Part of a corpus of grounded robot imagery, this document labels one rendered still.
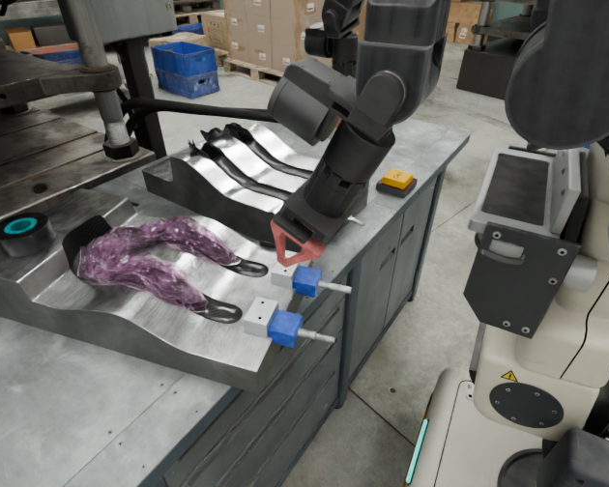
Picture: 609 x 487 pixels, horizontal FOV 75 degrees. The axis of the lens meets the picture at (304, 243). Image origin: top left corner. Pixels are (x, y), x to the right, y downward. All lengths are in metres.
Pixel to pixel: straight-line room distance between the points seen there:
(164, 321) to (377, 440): 1.01
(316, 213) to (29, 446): 0.47
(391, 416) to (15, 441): 1.15
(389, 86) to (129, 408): 0.53
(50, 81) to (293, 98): 0.94
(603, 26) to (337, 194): 0.25
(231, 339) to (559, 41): 0.50
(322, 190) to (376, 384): 1.23
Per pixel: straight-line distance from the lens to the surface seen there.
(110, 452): 0.62
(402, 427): 1.52
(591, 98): 0.33
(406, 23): 0.35
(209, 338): 0.61
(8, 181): 1.38
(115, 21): 1.45
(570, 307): 0.67
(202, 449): 0.81
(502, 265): 0.56
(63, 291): 0.74
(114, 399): 0.66
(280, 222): 0.44
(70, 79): 1.27
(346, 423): 1.50
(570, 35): 0.32
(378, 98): 0.35
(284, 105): 0.41
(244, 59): 5.31
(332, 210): 0.44
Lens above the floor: 1.32
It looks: 37 degrees down
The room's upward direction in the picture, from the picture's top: straight up
